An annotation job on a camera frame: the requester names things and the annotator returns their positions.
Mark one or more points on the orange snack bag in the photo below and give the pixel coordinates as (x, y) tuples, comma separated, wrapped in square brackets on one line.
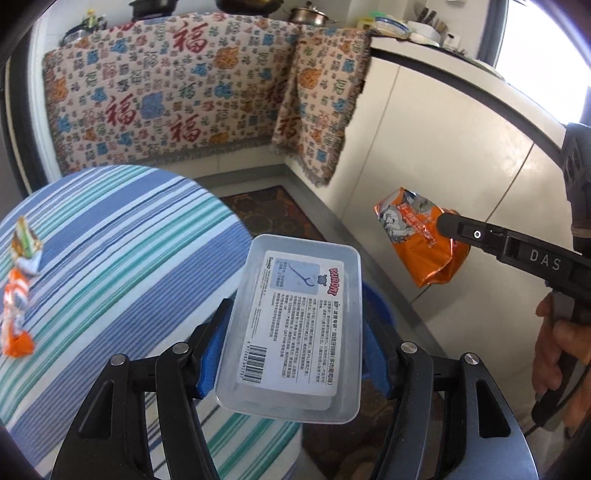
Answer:
[(410, 221)]

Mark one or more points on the patterned fabric side cover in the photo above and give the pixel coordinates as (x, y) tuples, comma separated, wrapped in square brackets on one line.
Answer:
[(325, 80)]

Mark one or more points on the white bowl on counter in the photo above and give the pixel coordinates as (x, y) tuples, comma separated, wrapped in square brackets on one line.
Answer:
[(425, 34)]

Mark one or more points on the white kitchen cabinet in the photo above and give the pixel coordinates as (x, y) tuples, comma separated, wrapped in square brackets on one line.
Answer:
[(465, 139)]

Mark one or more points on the steel pot with lid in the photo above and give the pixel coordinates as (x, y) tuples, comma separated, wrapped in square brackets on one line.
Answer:
[(309, 14)]

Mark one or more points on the blue striped tablecloth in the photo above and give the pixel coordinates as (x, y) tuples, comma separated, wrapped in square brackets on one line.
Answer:
[(133, 260)]

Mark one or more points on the person's right hand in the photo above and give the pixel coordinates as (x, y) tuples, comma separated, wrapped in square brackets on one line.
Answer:
[(555, 338)]

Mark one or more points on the clear plastic floss box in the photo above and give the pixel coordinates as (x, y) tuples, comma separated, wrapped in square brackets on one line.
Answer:
[(294, 345)]

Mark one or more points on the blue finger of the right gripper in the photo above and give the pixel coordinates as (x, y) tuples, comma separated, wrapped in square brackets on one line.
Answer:
[(560, 268)]

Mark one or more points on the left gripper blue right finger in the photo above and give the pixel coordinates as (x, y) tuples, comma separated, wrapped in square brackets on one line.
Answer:
[(480, 439)]

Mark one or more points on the orange white candy wrapper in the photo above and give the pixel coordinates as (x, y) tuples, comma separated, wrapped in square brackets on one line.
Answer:
[(15, 340)]

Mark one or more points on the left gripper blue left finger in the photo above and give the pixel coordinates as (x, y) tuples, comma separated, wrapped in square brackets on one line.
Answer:
[(108, 437)]

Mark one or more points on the black cooking pot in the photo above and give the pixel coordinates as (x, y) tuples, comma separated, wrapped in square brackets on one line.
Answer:
[(148, 9)]

